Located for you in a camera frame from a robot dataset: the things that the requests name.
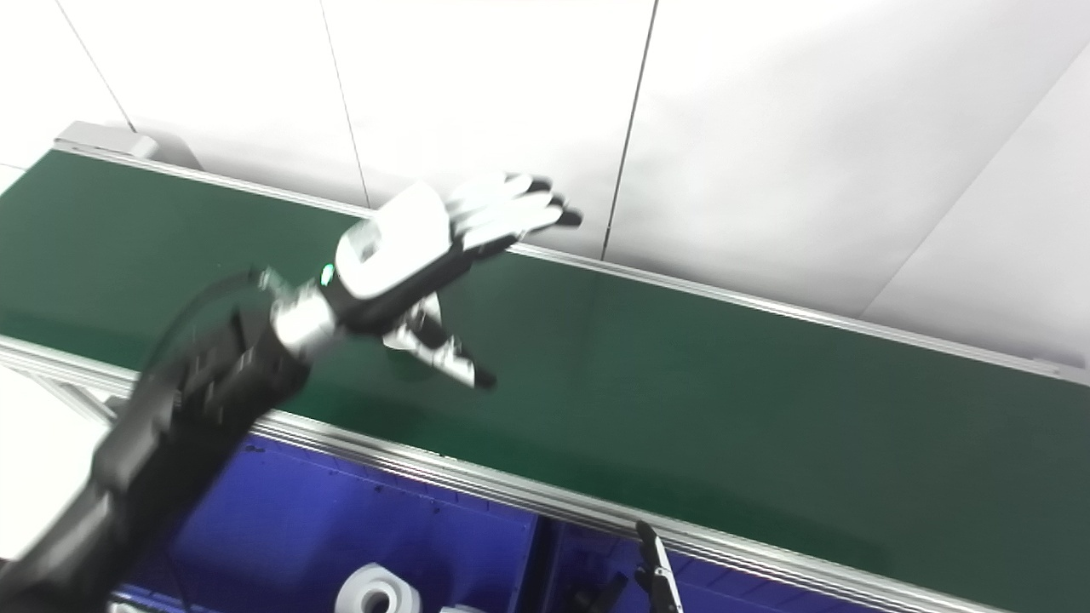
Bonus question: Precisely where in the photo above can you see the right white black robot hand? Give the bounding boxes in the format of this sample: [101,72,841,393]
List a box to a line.
[634,520,684,613]

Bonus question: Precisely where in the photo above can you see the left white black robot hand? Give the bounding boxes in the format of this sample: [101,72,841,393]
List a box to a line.
[319,173,584,392]

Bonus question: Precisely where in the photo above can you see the long black plastic part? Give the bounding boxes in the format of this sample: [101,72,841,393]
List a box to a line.
[569,571,632,613]

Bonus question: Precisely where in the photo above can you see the blue bin with black parts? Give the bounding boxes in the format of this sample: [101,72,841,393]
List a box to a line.
[540,518,1006,613]

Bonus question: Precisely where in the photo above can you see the green conveyor belt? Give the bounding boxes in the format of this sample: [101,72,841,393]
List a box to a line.
[0,151,1090,613]
[0,140,1090,613]

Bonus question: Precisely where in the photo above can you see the blue bin with white parts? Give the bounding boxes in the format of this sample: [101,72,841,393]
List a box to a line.
[109,433,543,613]

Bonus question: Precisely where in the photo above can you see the white part with hole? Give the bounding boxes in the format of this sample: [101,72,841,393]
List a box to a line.
[334,562,423,613]

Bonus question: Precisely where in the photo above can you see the grey conveyor motor box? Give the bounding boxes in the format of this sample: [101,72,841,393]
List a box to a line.
[52,120,160,161]

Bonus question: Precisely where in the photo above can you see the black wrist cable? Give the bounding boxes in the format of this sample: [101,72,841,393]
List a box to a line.
[139,270,267,377]

